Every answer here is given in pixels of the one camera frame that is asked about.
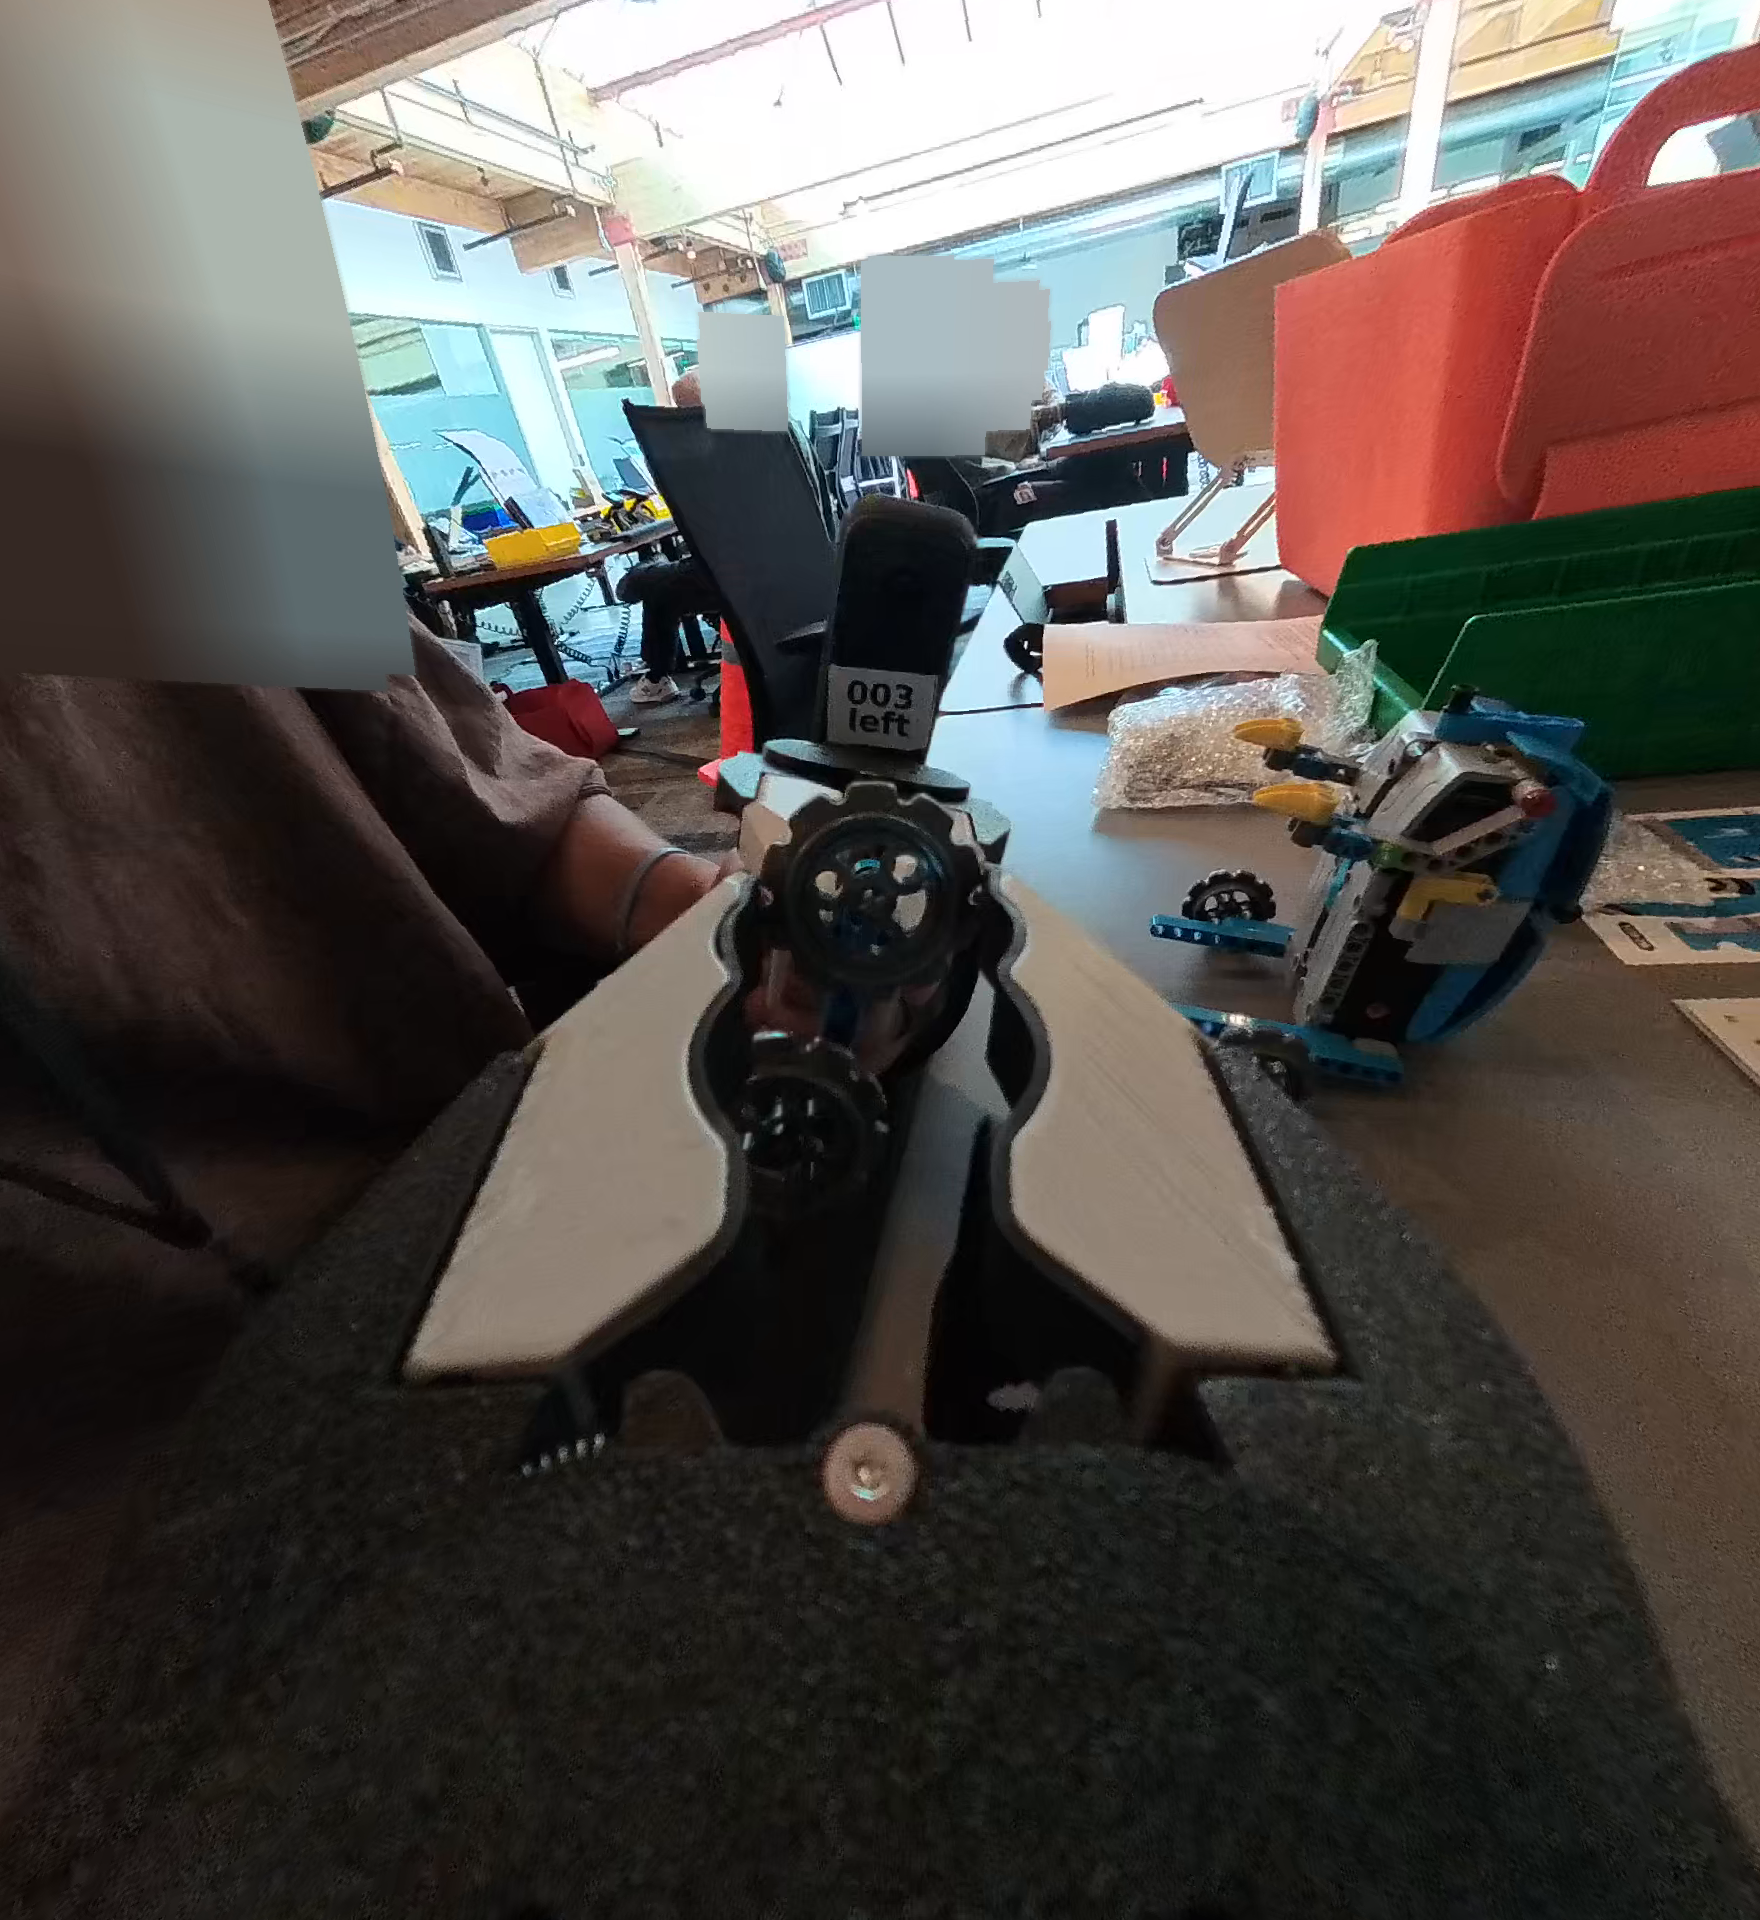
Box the paper sheet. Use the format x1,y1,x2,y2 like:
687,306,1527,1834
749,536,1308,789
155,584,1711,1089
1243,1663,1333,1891
1045,615,1333,713

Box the large black toy wheel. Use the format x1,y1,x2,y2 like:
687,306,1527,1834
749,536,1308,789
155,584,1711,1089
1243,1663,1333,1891
774,787,989,993

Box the green plastic bin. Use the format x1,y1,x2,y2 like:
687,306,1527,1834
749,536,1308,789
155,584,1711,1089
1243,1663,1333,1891
1318,481,1760,708
1420,593,1760,782

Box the small black toy wheel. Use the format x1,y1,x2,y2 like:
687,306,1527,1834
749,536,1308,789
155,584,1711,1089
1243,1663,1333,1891
737,1035,891,1182

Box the person's left forearm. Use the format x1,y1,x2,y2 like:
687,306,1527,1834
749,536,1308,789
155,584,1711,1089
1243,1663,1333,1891
543,795,740,993

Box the small grey box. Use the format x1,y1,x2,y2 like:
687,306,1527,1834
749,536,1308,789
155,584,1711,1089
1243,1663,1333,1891
999,516,1125,671

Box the red bag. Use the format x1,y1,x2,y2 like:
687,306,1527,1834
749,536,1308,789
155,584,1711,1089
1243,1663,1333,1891
503,681,620,760

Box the black office chair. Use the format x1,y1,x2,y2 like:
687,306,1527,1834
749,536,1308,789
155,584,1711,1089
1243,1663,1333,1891
623,397,844,735

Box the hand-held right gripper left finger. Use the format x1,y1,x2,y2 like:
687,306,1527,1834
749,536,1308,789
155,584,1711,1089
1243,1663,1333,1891
399,870,758,1381

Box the grey wrist band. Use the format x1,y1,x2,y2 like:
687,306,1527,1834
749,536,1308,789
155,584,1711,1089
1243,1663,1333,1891
614,842,690,958

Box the wooden background table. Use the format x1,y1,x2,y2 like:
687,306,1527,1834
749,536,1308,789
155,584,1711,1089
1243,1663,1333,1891
422,516,679,695

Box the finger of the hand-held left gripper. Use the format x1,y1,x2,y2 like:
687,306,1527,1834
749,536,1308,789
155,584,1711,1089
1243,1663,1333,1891
737,777,806,909
895,900,1014,1074

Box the blue printed sticker sheet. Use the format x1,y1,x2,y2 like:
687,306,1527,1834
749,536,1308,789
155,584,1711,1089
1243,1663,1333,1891
1577,807,1760,968

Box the bubble wrap bag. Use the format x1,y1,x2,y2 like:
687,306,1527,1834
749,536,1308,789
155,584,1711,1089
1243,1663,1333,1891
1096,646,1382,813

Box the orange traffic cone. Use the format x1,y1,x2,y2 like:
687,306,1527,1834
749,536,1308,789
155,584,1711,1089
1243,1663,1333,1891
712,615,764,770

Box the orange felt bag with handle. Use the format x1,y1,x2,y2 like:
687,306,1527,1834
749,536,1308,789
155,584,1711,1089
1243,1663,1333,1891
1495,26,1760,524

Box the person's brown shirt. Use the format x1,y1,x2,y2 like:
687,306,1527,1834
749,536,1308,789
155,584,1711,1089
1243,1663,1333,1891
0,621,627,1920

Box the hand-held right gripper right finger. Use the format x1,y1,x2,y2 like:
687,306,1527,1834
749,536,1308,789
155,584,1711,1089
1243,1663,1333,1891
978,873,1342,1380

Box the blue grey toy robot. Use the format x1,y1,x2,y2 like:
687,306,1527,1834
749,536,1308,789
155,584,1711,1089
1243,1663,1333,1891
1149,690,1616,1104

